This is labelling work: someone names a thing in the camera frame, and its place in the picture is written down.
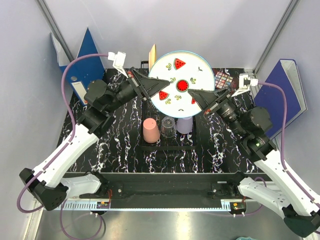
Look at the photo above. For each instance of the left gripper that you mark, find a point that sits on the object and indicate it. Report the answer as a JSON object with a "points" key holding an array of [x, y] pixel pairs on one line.
{"points": [[148, 86]]}

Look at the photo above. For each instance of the clear glass cup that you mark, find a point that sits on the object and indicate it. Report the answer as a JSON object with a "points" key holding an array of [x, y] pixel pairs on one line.
{"points": [[168, 127]]}

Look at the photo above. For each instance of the red card booklet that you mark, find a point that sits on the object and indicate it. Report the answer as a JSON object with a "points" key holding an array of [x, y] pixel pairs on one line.
{"points": [[223, 80]]}

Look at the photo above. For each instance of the beige bird plate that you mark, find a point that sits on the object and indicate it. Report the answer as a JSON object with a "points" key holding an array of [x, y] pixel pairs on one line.
{"points": [[152, 57]]}

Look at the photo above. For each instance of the black wire dish rack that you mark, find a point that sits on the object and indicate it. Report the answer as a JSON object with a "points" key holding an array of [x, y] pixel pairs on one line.
{"points": [[170, 139]]}

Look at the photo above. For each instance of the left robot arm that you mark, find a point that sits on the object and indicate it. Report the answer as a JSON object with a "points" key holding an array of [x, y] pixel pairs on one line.
{"points": [[46, 182]]}

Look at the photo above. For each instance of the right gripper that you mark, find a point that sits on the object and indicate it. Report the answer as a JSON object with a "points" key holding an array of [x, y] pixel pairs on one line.
{"points": [[205, 97]]}

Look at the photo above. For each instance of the blue binder left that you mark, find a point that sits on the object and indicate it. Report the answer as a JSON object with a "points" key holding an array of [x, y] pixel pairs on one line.
{"points": [[83, 72]]}

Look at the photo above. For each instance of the purple binder right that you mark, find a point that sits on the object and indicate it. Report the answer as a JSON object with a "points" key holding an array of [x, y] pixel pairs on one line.
{"points": [[285, 74]]}

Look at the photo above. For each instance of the teal cloth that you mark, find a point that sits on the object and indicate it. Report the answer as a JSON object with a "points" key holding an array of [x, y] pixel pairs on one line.
{"points": [[245, 238]]}

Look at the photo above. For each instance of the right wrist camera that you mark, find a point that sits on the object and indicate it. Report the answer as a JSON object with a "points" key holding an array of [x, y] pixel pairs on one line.
{"points": [[245, 83]]}

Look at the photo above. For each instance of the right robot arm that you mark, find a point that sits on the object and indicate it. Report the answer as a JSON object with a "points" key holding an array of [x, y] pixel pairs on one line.
{"points": [[297, 204]]}

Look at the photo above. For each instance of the white watermelon plate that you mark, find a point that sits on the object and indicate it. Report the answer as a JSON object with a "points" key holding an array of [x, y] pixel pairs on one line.
{"points": [[185, 71]]}

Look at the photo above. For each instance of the lavender cup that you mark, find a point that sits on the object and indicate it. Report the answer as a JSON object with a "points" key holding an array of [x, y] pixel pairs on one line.
{"points": [[184, 125]]}

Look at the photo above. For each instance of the pink cup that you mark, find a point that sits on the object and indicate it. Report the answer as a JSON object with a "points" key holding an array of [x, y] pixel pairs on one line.
{"points": [[150, 130]]}

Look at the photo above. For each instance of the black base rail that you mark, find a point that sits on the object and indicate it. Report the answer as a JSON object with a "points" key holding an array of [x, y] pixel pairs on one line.
{"points": [[164, 191]]}

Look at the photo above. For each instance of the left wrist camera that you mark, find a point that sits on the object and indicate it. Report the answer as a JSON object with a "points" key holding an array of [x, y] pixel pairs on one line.
{"points": [[118, 60]]}

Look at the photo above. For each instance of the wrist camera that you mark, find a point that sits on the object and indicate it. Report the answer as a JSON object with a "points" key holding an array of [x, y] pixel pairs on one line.
{"points": [[245, 83], [118, 60]]}

